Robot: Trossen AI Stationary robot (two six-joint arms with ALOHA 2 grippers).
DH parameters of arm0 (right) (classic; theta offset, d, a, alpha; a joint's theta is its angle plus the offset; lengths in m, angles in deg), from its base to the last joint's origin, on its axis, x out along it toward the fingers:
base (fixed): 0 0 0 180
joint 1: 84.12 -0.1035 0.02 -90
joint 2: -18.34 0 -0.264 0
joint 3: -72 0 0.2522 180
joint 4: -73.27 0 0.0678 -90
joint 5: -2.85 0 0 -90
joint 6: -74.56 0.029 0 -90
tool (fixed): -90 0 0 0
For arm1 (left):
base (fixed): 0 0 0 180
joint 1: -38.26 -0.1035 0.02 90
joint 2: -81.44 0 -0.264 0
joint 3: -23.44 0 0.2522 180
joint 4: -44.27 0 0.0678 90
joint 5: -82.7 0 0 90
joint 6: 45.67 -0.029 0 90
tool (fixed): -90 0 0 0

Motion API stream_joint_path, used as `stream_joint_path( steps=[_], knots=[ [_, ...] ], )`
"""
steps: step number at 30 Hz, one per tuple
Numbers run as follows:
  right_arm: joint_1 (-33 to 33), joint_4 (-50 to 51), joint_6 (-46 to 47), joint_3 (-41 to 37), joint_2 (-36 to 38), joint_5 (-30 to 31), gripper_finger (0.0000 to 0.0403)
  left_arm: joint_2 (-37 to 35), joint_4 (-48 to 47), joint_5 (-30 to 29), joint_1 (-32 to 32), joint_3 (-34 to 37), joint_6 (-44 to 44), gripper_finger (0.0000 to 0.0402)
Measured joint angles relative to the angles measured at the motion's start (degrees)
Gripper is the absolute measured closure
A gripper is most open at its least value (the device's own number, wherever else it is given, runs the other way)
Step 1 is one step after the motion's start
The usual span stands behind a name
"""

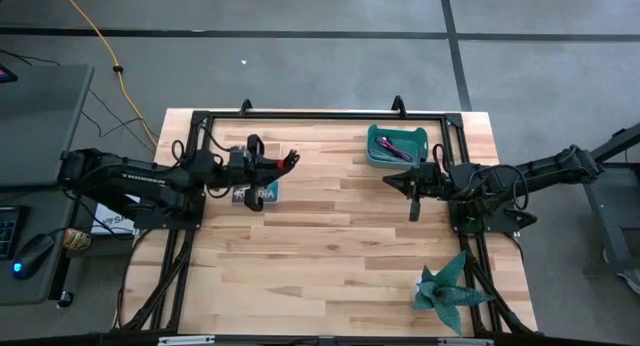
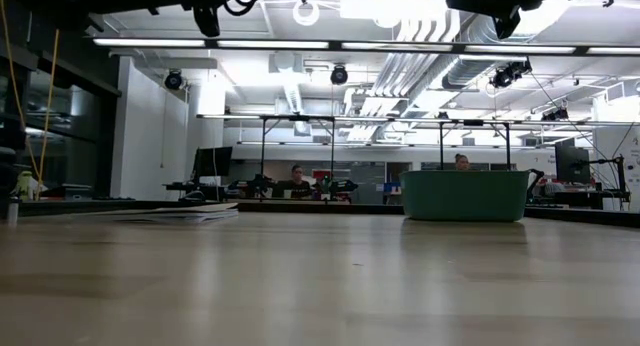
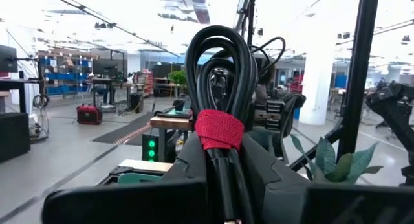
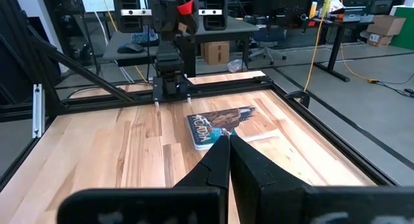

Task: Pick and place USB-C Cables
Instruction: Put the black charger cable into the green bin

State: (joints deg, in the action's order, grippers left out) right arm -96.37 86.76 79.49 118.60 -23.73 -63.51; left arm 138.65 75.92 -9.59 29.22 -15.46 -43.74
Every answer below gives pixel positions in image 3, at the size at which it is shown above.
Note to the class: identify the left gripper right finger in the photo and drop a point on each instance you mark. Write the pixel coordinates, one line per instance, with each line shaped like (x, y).
(275, 191)

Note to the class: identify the shelf with blue bins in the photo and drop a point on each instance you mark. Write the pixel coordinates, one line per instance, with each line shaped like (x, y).
(64, 76)

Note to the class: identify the green potted plant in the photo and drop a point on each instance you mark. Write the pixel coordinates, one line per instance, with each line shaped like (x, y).
(177, 77)

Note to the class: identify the black computer monitor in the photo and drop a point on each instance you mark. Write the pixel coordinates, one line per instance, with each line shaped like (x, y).
(8, 59)
(105, 68)

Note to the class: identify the teal plastic bin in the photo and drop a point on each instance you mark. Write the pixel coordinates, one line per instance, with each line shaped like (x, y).
(137, 179)

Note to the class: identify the black cabinet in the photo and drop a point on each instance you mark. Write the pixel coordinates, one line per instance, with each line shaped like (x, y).
(14, 136)

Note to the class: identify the artificial green leafy plant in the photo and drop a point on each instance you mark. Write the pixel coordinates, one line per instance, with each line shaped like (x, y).
(338, 170)

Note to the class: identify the red portable case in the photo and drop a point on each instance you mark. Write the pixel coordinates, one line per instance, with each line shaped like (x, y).
(89, 114)

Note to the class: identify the black box with green lights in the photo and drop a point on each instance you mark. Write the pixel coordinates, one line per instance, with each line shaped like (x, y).
(151, 143)

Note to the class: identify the black floor mat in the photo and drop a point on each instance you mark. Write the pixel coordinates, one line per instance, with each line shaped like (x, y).
(126, 130)

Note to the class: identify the wooden workstation table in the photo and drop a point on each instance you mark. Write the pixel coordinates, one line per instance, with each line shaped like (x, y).
(171, 123)

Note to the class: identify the black aluminium table frame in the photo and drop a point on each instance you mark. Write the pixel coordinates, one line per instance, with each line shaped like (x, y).
(359, 88)

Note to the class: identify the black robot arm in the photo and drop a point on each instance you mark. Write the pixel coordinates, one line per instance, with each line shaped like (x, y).
(388, 107)

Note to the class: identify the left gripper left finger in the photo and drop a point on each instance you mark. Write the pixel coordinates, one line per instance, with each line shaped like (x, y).
(191, 169)

